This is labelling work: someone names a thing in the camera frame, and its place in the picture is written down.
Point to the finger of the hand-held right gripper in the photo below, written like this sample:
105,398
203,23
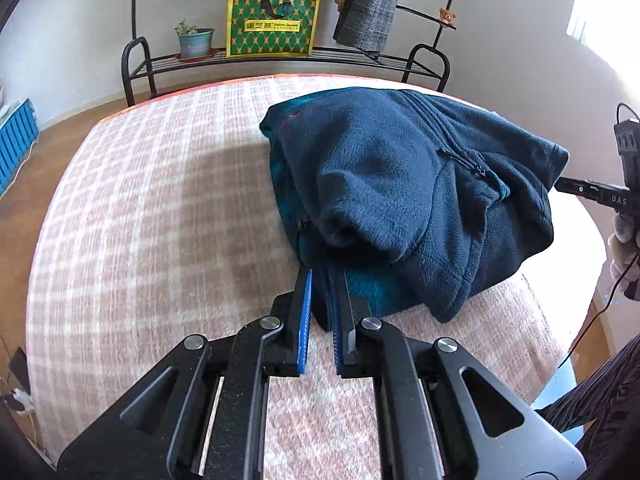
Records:
585,189

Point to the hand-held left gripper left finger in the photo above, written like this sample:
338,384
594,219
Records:
302,320

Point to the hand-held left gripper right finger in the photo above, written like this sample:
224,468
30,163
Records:
337,345

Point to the navy fleece jacket teal lining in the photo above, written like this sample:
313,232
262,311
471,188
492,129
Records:
400,185

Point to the black metal clothes rack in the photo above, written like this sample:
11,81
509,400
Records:
126,75

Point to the person's right hand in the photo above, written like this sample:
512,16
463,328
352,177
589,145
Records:
622,255

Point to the beige plaid blanket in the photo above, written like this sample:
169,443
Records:
150,210

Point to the person's dark striped trousers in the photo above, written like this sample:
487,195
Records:
600,400

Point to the small brown bear toy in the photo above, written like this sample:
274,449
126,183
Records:
446,16

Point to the grey plaid coat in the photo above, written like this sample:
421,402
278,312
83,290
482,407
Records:
372,5

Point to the green and yellow gift bag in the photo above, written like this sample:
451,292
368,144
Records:
272,35

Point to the white plug adapter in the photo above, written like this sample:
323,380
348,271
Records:
19,400

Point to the potted plant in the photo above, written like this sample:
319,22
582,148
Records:
195,42

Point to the blue plastic crate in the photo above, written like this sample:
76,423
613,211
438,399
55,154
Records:
17,145

